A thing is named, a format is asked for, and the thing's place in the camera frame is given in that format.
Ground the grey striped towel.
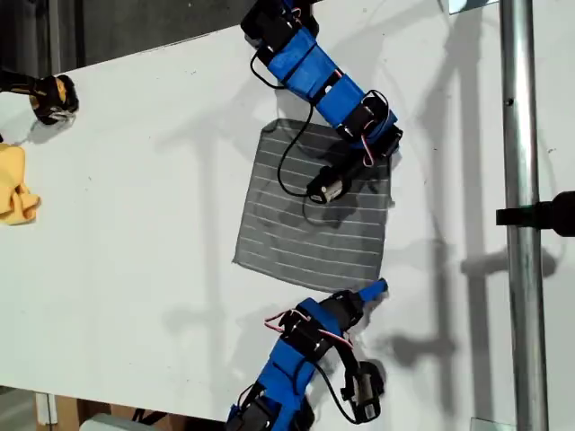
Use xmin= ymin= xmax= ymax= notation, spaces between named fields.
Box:
xmin=231 ymin=117 xmax=397 ymax=295

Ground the black clamp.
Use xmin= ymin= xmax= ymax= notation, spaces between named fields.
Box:
xmin=495 ymin=190 xmax=575 ymax=239

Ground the white plastic container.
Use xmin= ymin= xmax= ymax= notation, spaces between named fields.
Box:
xmin=79 ymin=411 xmax=138 ymax=431

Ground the white table leg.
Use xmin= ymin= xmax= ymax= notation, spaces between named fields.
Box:
xmin=34 ymin=391 xmax=58 ymax=427

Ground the black yellow power tool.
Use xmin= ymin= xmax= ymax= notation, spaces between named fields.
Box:
xmin=0 ymin=66 xmax=81 ymax=127

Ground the yellow cloth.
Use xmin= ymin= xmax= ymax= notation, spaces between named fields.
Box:
xmin=0 ymin=142 xmax=42 ymax=227

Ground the black camera stalk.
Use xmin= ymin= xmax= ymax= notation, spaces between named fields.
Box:
xmin=341 ymin=159 xmax=376 ymax=180
xmin=339 ymin=343 xmax=360 ymax=374

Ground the black camera box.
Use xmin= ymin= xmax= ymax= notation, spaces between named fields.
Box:
xmin=305 ymin=164 xmax=352 ymax=204
xmin=341 ymin=358 xmax=386 ymax=424

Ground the black camera cable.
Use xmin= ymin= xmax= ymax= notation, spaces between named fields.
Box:
xmin=312 ymin=361 xmax=360 ymax=426
xmin=249 ymin=51 xmax=315 ymax=197

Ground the steel post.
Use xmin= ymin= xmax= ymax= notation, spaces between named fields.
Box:
xmin=497 ymin=0 xmax=552 ymax=431

